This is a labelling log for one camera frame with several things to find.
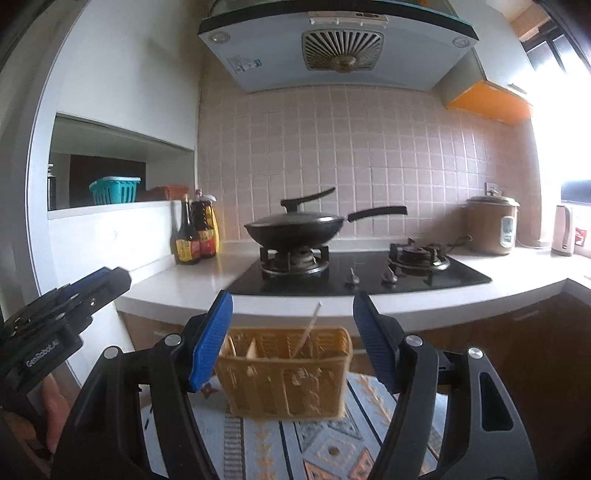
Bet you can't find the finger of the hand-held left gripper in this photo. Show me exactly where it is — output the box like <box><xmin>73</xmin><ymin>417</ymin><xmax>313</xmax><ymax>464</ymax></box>
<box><xmin>58</xmin><ymin>266</ymin><xmax>133</xmax><ymax>332</ymax></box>
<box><xmin>9</xmin><ymin>270</ymin><xmax>110</xmax><ymax>326</ymax></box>

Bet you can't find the range hood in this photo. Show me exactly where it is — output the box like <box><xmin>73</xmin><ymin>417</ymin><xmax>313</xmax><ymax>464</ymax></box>
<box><xmin>198</xmin><ymin>0</ymin><xmax>480</xmax><ymax>94</ymax></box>

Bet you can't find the window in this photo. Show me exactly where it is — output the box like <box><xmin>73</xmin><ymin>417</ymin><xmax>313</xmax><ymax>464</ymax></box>
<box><xmin>526</xmin><ymin>0</ymin><xmax>591</xmax><ymax>273</ymax></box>

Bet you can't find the beige rice cooker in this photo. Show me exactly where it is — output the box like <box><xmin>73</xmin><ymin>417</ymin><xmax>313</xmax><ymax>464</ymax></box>
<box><xmin>465</xmin><ymin>195</ymin><xmax>520</xmax><ymax>256</ymax></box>

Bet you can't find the black burner grate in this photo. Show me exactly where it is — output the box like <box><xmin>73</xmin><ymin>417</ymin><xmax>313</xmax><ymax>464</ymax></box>
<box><xmin>259</xmin><ymin>244</ymin><xmax>331</xmax><ymax>278</ymax></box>
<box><xmin>388</xmin><ymin>239</ymin><xmax>451</xmax><ymax>271</ymax></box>

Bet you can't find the white electric kettle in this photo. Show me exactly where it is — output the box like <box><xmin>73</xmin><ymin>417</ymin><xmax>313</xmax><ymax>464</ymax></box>
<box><xmin>551</xmin><ymin>204</ymin><xmax>575</xmax><ymax>257</ymax></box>

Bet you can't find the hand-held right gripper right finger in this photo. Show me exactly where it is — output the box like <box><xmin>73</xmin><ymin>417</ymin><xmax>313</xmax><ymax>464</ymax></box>
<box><xmin>353</xmin><ymin>291</ymin><xmax>539</xmax><ymax>480</ymax></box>

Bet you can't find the person's left hand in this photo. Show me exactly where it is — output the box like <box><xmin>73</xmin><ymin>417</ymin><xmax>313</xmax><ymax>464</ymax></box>
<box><xmin>0</xmin><ymin>375</ymin><xmax>63</xmax><ymax>462</ymax></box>

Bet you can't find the large dark sauce bottle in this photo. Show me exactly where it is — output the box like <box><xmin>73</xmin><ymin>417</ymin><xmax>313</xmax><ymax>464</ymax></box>
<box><xmin>190</xmin><ymin>189</ymin><xmax>220</xmax><ymax>259</ymax></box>

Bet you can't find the black glass gas hob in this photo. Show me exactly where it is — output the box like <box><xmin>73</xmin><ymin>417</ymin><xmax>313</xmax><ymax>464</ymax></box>
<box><xmin>226</xmin><ymin>237</ymin><xmax>492</xmax><ymax>297</ymax></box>

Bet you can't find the slim dark sauce bottle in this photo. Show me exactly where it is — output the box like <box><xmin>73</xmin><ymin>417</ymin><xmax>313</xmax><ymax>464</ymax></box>
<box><xmin>173</xmin><ymin>194</ymin><xmax>201</xmax><ymax>265</ymax></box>

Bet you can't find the yellow plastic utensil basket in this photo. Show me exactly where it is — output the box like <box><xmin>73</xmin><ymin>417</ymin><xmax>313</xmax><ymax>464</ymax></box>
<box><xmin>215</xmin><ymin>327</ymin><xmax>354</xmax><ymax>418</ymax></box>

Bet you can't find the orange wall cabinet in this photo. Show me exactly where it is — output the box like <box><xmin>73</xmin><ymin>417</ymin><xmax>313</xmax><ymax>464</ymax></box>
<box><xmin>438</xmin><ymin>46</ymin><xmax>536</xmax><ymax>124</ymax></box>

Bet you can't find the wooden chopstick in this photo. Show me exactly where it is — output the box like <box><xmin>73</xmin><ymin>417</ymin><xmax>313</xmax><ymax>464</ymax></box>
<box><xmin>291</xmin><ymin>301</ymin><xmax>323</xmax><ymax>358</ymax></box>

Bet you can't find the brown box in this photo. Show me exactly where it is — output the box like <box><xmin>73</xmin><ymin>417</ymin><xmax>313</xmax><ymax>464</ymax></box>
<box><xmin>145</xmin><ymin>185</ymin><xmax>190</xmax><ymax>202</ymax></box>

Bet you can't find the black wok lid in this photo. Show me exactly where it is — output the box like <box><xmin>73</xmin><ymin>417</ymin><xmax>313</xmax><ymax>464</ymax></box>
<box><xmin>247</xmin><ymin>187</ymin><xmax>342</xmax><ymax>227</ymax></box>

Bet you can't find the black wok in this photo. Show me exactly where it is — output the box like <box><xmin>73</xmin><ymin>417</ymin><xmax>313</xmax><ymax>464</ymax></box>
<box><xmin>244</xmin><ymin>206</ymin><xmax>408</xmax><ymax>250</ymax></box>

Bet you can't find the wooden base cabinet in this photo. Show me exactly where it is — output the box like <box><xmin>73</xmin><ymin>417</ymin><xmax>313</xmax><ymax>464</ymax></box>
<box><xmin>117</xmin><ymin>291</ymin><xmax>591</xmax><ymax>480</ymax></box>

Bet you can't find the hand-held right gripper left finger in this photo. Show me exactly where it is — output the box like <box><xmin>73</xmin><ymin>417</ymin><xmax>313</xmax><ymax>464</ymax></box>
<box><xmin>51</xmin><ymin>290</ymin><xmax>234</xmax><ymax>480</ymax></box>

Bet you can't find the teal plastic basket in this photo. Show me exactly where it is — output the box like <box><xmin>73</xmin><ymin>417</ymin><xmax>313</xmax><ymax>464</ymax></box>
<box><xmin>89</xmin><ymin>176</ymin><xmax>142</xmax><ymax>206</ymax></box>

